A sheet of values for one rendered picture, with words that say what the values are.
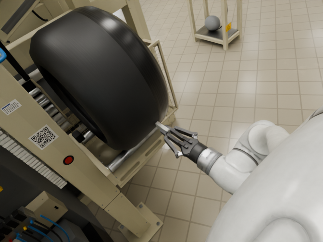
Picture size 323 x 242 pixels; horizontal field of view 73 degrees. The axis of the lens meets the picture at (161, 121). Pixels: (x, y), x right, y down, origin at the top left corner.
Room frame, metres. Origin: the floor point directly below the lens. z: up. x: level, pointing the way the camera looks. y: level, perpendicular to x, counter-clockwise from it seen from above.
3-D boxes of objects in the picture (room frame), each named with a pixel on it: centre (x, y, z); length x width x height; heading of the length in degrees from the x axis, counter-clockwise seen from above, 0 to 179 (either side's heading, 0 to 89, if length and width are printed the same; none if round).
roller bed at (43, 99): (1.04, 0.62, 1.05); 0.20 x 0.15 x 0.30; 120
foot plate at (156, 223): (0.68, 0.45, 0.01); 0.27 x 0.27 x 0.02; 30
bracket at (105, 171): (0.74, 0.39, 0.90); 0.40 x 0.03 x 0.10; 30
